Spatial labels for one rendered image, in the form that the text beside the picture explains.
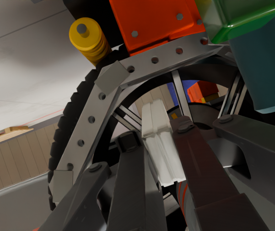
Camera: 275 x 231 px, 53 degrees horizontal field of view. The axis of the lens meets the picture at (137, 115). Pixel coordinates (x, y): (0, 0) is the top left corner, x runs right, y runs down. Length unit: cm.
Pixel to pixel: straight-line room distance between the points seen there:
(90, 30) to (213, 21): 35
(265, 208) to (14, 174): 590
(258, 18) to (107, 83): 34
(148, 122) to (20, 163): 591
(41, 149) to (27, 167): 47
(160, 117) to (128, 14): 36
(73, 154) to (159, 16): 27
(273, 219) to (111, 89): 30
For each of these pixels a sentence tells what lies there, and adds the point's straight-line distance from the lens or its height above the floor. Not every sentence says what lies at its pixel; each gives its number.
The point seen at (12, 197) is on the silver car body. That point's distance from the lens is 105.
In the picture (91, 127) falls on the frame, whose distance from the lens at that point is 48.
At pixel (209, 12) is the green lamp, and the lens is 19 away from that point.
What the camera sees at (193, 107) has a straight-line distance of 104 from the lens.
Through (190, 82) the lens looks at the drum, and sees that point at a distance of 456.
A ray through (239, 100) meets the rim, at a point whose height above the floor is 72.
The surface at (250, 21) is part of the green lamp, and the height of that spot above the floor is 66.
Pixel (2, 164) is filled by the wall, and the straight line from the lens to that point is 623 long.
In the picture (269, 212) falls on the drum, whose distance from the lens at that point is 37.
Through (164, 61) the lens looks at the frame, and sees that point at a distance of 48.
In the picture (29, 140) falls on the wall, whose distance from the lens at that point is 591.
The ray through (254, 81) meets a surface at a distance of 40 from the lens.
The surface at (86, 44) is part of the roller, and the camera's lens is 51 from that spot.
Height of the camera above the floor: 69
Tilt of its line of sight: 2 degrees down
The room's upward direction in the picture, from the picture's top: 159 degrees clockwise
